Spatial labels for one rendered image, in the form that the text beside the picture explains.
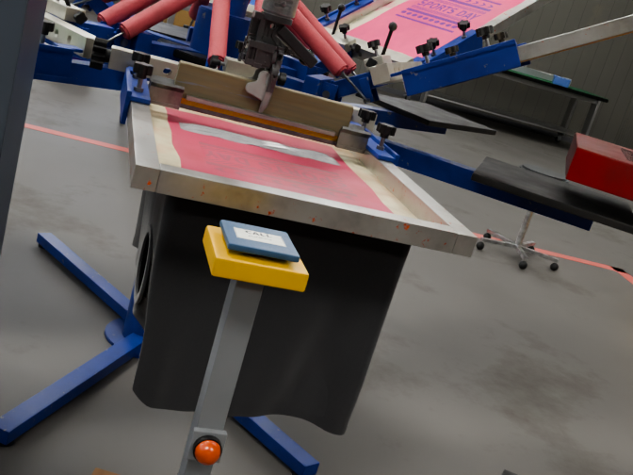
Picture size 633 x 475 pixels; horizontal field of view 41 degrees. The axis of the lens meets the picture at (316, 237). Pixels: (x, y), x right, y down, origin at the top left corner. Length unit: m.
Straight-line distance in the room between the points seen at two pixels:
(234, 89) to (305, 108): 0.17
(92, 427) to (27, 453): 0.23
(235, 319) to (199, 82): 0.81
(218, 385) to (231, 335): 0.08
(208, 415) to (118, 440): 1.21
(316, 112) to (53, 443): 1.13
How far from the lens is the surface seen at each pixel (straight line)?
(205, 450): 1.24
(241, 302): 1.18
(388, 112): 3.32
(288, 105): 1.91
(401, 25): 3.37
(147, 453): 2.42
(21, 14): 1.43
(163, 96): 1.87
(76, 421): 2.50
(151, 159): 1.34
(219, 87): 1.88
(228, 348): 1.20
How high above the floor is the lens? 1.32
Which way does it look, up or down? 16 degrees down
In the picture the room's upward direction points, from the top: 17 degrees clockwise
